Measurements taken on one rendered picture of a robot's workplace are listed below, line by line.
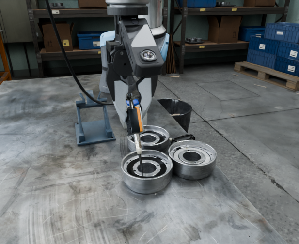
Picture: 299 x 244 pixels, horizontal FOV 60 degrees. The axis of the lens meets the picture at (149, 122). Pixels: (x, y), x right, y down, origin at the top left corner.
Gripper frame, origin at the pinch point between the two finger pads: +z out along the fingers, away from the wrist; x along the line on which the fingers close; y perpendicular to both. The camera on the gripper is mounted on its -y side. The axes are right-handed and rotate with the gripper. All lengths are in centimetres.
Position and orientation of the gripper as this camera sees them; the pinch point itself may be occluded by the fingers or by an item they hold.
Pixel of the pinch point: (133, 116)
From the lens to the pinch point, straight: 51.8
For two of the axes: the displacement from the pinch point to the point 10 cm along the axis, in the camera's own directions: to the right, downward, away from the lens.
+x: -9.6, 1.3, -2.6
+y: -2.9, -4.2, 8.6
